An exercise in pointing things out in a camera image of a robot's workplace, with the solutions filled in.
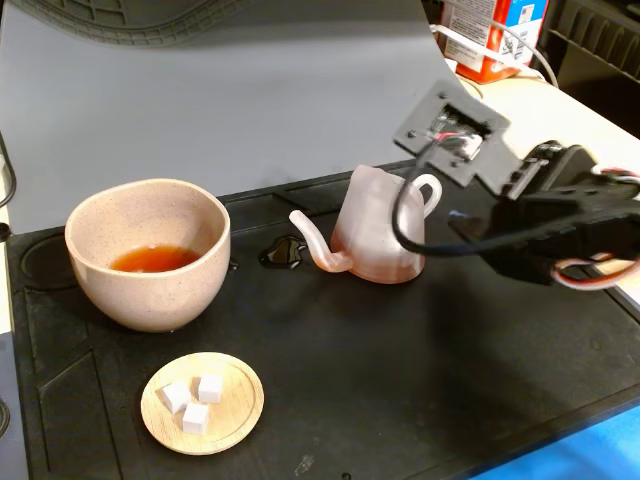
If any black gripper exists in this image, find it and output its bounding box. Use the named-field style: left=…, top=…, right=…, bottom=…
left=447, top=141, right=621, bottom=287

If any translucent pink kettle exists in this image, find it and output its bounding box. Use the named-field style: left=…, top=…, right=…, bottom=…
left=288, top=164, right=444, bottom=285

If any beige speckled ceramic cup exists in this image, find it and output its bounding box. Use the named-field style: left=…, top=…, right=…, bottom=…
left=64, top=178, right=232, bottom=334

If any black rubber work mat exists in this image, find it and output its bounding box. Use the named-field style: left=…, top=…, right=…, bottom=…
left=4, top=159, right=640, bottom=480

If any red white carton box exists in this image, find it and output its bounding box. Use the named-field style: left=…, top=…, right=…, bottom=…
left=439, top=0, right=551, bottom=85

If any spilled tea puddle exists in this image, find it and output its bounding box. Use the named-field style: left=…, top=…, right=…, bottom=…
left=258, top=234, right=309, bottom=271

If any black slatted crate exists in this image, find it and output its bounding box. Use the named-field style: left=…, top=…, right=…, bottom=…
left=543, top=0, right=640, bottom=85

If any white sugar cube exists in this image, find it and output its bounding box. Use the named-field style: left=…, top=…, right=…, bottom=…
left=197, top=373, right=225, bottom=404
left=158, top=382, right=192, bottom=415
left=181, top=402, right=210, bottom=434

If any round wooden plate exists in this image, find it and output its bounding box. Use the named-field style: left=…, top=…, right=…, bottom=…
left=140, top=351, right=265, bottom=456

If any grey ribbed rubber mat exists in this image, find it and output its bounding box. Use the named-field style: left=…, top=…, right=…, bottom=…
left=9, top=0, right=426, bottom=49

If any black camera cable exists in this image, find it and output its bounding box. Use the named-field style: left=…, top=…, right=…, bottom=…
left=391, top=139, right=640, bottom=257

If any red white black servo wire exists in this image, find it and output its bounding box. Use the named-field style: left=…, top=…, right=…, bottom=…
left=549, top=166, right=640, bottom=294

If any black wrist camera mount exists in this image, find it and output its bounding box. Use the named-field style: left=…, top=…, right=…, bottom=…
left=392, top=79, right=512, bottom=190

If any white cable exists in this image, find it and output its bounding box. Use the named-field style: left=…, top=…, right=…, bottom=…
left=431, top=22, right=560, bottom=90

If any thin black cable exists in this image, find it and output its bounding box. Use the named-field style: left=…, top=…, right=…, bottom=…
left=0, top=129, right=19, bottom=241

